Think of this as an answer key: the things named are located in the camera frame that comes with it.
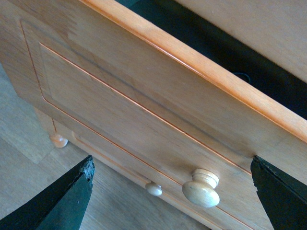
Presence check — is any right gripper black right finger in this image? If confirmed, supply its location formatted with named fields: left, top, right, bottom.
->
left=250, top=156, right=307, bottom=230

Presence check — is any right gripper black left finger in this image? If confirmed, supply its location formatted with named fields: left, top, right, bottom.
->
left=0, top=155, right=95, bottom=230

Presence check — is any upper drawer wooden knob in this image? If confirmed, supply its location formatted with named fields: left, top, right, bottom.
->
left=182, top=169, right=220, bottom=208

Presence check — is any drawer wooden knob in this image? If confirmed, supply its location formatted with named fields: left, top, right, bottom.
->
left=145, top=182, right=163, bottom=196
left=182, top=169, right=220, bottom=208

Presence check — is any lower drawer wooden knob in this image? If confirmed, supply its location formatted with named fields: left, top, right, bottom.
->
left=145, top=182, right=163, bottom=196

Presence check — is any light wooden nightstand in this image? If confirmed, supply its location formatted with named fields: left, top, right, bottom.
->
left=35, top=0, right=307, bottom=153

